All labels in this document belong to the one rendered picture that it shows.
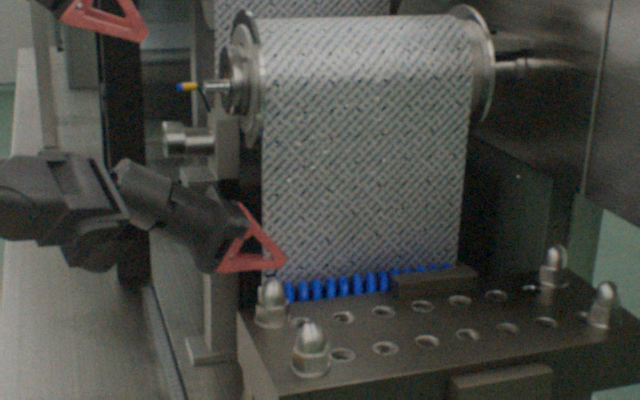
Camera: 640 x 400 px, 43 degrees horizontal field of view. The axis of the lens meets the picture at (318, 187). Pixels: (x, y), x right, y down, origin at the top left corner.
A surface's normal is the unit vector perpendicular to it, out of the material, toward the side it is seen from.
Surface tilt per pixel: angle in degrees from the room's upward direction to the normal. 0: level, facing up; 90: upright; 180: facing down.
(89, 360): 0
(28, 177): 41
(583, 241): 90
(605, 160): 90
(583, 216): 90
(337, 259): 90
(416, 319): 0
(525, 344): 0
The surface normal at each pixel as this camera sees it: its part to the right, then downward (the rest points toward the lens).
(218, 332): 0.31, 0.33
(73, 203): 0.64, -0.62
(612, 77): -0.95, 0.08
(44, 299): 0.03, -0.94
